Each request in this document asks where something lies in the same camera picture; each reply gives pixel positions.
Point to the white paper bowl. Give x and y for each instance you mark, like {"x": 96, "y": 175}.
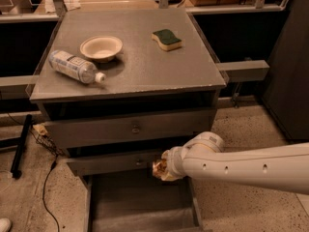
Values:
{"x": 101, "y": 49}

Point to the top grey drawer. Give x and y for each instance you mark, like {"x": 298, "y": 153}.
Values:
{"x": 129, "y": 127}

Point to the open bottom grey drawer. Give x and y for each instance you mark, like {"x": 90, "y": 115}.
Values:
{"x": 135, "y": 201}

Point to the green yellow sponge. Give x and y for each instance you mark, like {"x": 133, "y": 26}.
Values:
{"x": 166, "y": 39}

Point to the cream plug on floor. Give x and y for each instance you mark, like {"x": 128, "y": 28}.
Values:
{"x": 40, "y": 129}

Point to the white floor panel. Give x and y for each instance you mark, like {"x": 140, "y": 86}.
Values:
{"x": 304, "y": 201}

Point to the grey drawer cabinet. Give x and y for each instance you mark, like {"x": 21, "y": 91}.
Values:
{"x": 143, "y": 78}

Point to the clear plastic water bottle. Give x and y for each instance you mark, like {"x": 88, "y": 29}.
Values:
{"x": 75, "y": 67}

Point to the middle grey drawer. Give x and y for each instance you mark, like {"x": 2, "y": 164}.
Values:
{"x": 113, "y": 162}

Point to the black metal bar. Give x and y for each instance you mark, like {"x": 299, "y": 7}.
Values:
{"x": 16, "y": 172}

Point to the crushed orange can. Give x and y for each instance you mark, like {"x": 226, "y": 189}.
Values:
{"x": 159, "y": 168}

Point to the white shoe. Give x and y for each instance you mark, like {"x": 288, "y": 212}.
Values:
{"x": 5, "y": 225}

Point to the grey side rail left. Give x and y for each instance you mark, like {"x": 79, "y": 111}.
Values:
{"x": 16, "y": 87}

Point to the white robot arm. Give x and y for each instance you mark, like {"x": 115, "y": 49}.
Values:
{"x": 283, "y": 168}

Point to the white paper on counter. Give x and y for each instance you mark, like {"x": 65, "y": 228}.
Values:
{"x": 72, "y": 4}

